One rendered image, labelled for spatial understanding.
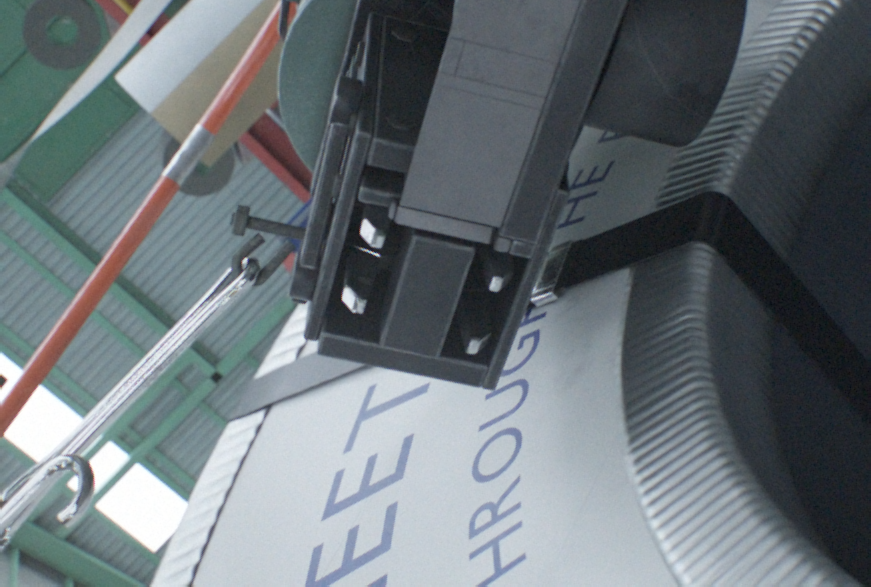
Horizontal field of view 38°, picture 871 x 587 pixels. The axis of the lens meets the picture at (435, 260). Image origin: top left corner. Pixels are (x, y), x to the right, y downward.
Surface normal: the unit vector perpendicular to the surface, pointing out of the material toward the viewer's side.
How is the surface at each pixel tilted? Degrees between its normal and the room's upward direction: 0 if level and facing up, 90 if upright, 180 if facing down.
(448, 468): 90
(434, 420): 90
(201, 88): 90
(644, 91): 56
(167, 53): 90
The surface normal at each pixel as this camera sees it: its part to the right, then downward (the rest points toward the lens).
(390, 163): 0.00, 0.57
